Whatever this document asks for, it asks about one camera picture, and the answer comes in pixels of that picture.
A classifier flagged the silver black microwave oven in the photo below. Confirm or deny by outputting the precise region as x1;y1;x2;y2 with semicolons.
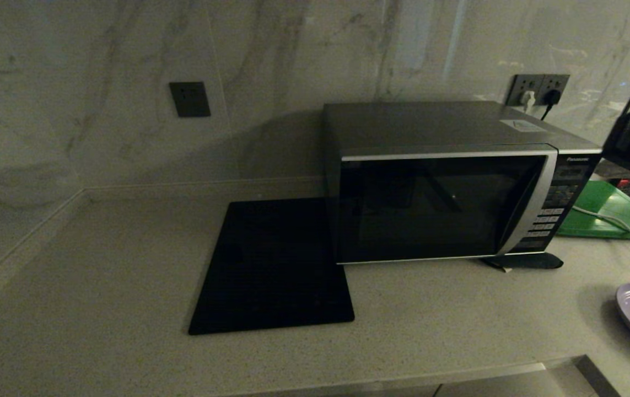
323;101;604;265

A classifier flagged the black glass induction cooktop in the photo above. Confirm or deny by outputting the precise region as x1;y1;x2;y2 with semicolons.
188;197;356;336

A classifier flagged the black glass microwave door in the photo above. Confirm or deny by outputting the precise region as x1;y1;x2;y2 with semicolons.
338;144;559;265

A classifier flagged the white power cable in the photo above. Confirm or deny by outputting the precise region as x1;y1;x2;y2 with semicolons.
570;205;630;256

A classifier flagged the single black wall socket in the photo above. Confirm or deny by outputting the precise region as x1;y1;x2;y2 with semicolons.
169;81;212;118

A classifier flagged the green plastic cutting board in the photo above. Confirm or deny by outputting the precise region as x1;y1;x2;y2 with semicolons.
556;179;630;241

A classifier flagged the black plug with cable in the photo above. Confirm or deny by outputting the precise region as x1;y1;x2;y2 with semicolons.
540;88;563;122

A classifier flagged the double grey wall socket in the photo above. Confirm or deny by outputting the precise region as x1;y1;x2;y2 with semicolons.
505;73;570;108

